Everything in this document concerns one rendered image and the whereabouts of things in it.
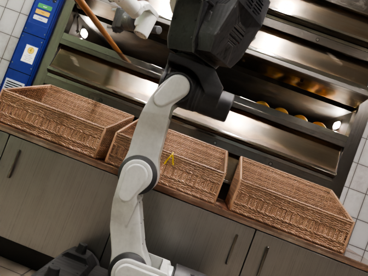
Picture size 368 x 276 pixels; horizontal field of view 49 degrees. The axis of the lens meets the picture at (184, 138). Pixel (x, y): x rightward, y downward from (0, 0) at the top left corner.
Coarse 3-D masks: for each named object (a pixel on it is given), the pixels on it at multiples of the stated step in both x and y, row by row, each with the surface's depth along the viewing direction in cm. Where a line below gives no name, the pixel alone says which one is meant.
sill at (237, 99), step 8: (64, 32) 244; (72, 40) 243; (80, 40) 243; (96, 48) 242; (104, 48) 242; (112, 56) 241; (120, 56) 241; (128, 56) 241; (136, 64) 240; (144, 64) 240; (160, 72) 239; (248, 104) 236; (256, 104) 235; (264, 112) 235; (272, 112) 235; (280, 112) 234; (288, 120) 234; (296, 120) 234; (304, 120) 233; (312, 128) 233; (320, 128) 233; (336, 136) 232; (344, 136) 232
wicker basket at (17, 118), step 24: (0, 96) 192; (24, 96) 214; (48, 96) 236; (72, 96) 237; (0, 120) 191; (24, 120) 191; (48, 120) 190; (72, 120) 189; (96, 120) 233; (120, 120) 214; (72, 144) 189; (96, 144) 228
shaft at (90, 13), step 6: (78, 0) 163; (84, 6) 170; (84, 12) 178; (90, 12) 178; (90, 18) 184; (96, 18) 188; (96, 24) 192; (102, 30) 202; (108, 36) 214; (108, 42) 223; (114, 42) 229; (114, 48) 235
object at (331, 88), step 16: (96, 0) 230; (112, 16) 242; (240, 64) 238; (256, 64) 231; (272, 64) 224; (288, 64) 221; (288, 80) 236; (304, 80) 228; (320, 80) 221; (336, 80) 220; (336, 96) 232; (352, 96) 225
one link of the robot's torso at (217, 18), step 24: (192, 0) 142; (216, 0) 139; (240, 0) 136; (264, 0) 147; (192, 24) 141; (216, 24) 137; (240, 24) 141; (192, 48) 142; (216, 48) 140; (240, 48) 148
